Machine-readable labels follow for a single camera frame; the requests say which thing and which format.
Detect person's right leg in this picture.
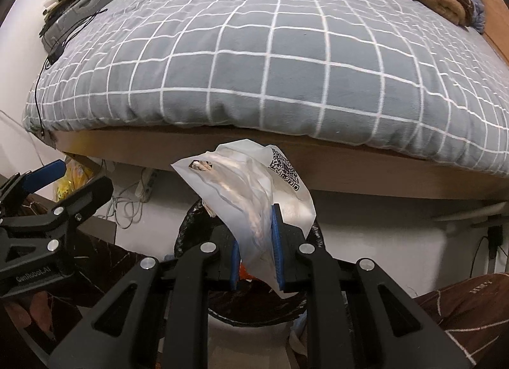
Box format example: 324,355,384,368
414,273,509,369

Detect grey suitcase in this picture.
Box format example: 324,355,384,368
40,0,120,53

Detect black cable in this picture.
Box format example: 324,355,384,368
34,9,108,139

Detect white power strip with cables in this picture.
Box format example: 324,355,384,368
97,160,154,230

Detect black lined trash bin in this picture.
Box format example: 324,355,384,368
174,196,324,328

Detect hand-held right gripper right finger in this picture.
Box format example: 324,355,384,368
270,204,474,369

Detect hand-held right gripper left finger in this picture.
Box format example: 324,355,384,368
48,226,241,369

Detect wooden bed headboard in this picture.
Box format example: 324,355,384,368
469,0,509,57

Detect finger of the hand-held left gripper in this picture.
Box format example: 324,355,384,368
0,160,67,218
24,176,114,236

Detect grey checked bed sheet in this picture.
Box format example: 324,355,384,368
22,0,509,176

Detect wooden bed frame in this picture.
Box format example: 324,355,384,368
52,124,509,200

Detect black plug with cable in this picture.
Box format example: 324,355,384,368
469,224,504,278

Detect person's left hand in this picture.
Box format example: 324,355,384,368
0,289,52,332

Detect translucent white plastic bag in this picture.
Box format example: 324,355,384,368
171,139,317,300

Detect white desk leg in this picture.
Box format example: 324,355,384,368
431,202,509,230

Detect yellow plastic bag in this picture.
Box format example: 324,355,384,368
56,158,94,204

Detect black charger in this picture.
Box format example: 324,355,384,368
47,45,66,65

